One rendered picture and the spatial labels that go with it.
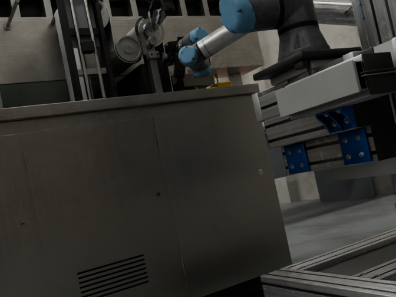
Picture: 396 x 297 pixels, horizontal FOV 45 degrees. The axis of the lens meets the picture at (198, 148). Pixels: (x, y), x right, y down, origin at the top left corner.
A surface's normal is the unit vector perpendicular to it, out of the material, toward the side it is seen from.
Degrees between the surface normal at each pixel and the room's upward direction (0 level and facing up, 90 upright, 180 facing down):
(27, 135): 90
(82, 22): 90
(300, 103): 90
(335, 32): 90
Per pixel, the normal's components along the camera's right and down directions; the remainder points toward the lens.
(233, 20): -0.89, 0.28
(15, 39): 0.48, -0.15
